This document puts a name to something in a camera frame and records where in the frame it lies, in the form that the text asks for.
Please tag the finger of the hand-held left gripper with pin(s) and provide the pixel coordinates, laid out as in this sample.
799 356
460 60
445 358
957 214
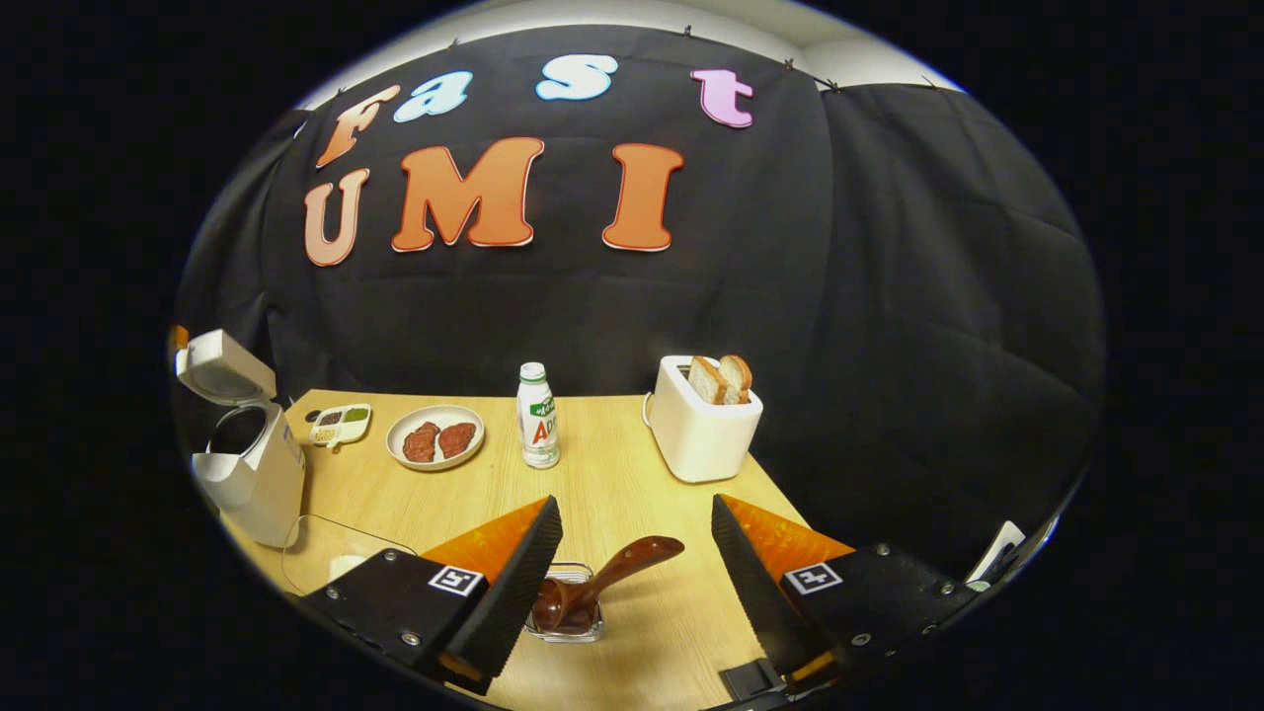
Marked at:
180 339

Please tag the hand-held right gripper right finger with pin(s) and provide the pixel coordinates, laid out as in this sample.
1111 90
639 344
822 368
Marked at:
755 592

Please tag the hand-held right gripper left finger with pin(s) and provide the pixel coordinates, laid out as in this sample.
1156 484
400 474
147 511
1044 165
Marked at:
518 592

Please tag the brown wooden spoon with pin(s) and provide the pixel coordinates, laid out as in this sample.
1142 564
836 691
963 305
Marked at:
622 563

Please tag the white rice cooker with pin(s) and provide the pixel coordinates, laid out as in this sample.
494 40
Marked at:
262 484

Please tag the white rice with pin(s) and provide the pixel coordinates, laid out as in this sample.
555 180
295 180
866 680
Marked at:
346 568

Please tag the white toaster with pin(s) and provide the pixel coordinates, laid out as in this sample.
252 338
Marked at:
696 439

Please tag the brown steak piece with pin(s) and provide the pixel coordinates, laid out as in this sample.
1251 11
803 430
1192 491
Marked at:
456 437
421 441

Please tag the white drink bottle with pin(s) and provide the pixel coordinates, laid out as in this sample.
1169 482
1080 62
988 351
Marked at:
538 415

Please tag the white divided bean dish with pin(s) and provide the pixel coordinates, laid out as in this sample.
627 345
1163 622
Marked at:
341 423

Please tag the white round plate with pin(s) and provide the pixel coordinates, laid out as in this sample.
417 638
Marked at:
434 413

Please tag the clear glass dish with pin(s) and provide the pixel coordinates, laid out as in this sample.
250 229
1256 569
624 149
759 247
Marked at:
316 543

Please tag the toast bread slice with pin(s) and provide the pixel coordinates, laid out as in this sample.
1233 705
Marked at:
706 380
739 373

